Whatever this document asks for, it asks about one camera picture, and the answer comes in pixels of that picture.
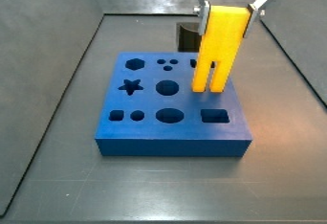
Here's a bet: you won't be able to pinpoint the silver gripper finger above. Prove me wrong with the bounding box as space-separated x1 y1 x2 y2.
194 0 211 35
243 0 271 37

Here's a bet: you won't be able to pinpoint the yellow double-square peg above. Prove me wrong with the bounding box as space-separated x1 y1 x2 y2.
193 6 251 93

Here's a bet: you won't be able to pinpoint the dark grey curved holder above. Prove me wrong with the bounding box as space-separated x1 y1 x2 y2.
177 22 201 53

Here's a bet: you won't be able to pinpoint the blue shape-sorting block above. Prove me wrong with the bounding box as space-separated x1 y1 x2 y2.
95 53 253 157

